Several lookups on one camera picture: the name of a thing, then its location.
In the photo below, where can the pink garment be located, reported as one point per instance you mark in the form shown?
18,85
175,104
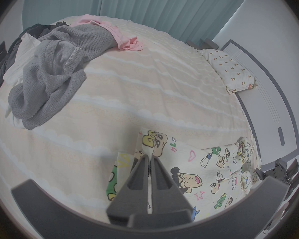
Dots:
124,40

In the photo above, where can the grey knitted garment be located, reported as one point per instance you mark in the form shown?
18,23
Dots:
52,66

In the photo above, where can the bed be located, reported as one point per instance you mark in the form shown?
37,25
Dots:
152,83

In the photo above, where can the white knitted garment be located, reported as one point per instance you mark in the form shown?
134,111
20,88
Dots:
22,58

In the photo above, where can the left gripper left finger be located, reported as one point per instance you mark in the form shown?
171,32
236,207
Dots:
137,185

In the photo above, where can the white printed pillow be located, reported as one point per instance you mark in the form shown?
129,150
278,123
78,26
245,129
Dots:
229,68

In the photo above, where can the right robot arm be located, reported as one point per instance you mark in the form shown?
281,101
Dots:
289,168

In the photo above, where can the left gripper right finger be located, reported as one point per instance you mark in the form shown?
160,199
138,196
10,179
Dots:
164,185

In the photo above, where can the dark grey garment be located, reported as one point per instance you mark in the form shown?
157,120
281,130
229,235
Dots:
2,68

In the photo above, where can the grey bedside table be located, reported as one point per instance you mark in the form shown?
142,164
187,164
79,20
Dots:
201,43

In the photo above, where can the black garment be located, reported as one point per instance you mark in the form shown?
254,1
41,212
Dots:
37,30

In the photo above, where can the blue-green curtain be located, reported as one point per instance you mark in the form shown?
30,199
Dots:
64,4
177,9

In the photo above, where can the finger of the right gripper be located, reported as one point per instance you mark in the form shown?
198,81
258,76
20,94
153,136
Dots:
259,173

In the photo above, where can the white printed pyjama top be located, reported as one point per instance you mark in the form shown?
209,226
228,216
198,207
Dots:
209,173

